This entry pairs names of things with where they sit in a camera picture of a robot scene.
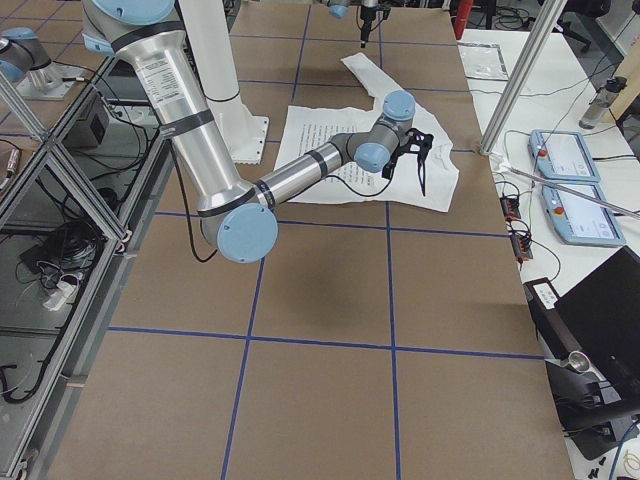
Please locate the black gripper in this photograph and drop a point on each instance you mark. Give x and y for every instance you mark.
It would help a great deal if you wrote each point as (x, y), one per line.
(422, 165)
(366, 20)

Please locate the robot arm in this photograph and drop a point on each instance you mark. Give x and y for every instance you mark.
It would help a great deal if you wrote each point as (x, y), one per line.
(339, 8)
(181, 54)

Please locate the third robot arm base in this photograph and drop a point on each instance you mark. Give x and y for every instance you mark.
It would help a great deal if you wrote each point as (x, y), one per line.
(27, 65)

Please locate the clear plastic bag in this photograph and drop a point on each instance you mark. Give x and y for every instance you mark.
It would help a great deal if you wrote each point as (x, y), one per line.
(483, 61)

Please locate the far blue teach pendant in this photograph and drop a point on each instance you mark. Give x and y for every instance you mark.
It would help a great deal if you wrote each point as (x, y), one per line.
(563, 156)

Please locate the blue teach pendant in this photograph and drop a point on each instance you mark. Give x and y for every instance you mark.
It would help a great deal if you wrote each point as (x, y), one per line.
(563, 156)
(578, 221)

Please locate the orange black connector board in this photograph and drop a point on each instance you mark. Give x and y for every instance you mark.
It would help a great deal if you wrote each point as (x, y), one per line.
(519, 232)

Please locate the water bottle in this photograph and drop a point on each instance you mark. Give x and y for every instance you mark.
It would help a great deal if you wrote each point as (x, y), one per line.
(606, 94)

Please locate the near blue teach pendant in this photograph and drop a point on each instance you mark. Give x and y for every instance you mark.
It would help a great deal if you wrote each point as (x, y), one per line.
(578, 221)

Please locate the black laptop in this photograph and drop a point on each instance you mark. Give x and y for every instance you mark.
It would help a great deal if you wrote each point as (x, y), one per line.
(599, 316)

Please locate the white power strip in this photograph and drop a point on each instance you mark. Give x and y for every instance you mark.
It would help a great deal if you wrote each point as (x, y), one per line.
(58, 298)

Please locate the aluminium frame post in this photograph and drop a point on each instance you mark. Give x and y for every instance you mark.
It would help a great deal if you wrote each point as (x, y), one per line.
(537, 38)

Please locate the aluminium frame rack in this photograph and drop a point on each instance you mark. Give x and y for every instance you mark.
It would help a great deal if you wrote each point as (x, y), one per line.
(91, 167)

